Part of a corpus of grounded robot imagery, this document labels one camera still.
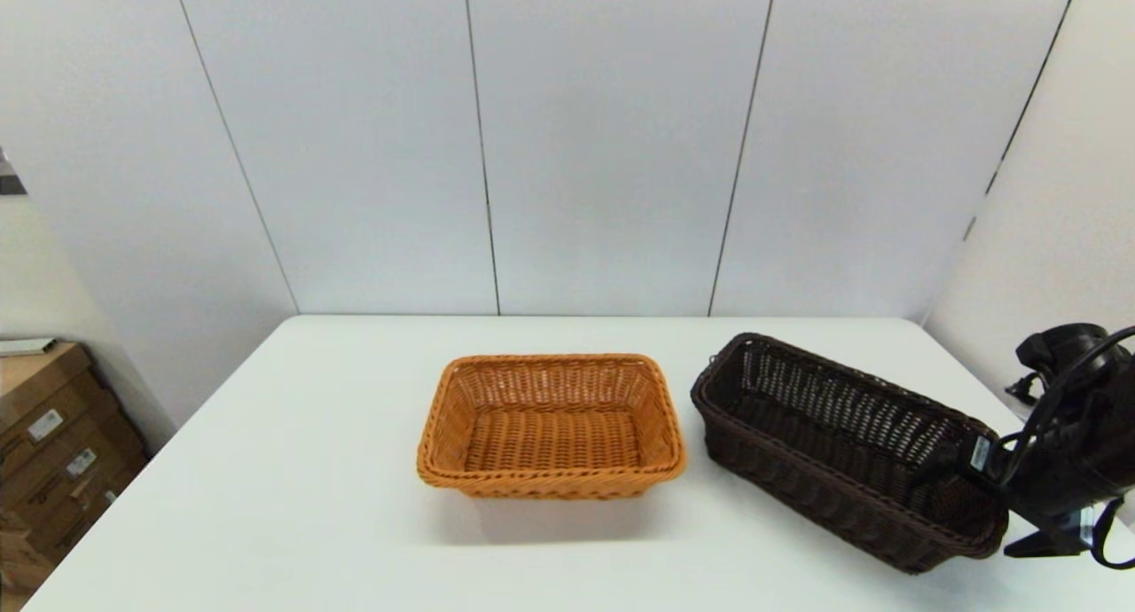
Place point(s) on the flat grey white object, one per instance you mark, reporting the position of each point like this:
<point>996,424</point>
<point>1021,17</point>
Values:
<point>25,347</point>

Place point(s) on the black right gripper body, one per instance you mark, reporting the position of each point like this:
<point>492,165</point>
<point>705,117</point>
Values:
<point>1082,461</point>

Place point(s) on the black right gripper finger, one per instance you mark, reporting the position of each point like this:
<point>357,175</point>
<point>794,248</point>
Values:
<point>1055,539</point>
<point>958,483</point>

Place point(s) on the orange wicker basket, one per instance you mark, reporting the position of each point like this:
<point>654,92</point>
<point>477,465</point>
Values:
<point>550,439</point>

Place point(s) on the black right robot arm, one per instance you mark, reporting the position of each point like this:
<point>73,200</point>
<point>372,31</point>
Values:
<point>1068,346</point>

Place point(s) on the dark brown wicker basket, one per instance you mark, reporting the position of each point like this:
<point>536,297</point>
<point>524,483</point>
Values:
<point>825,435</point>

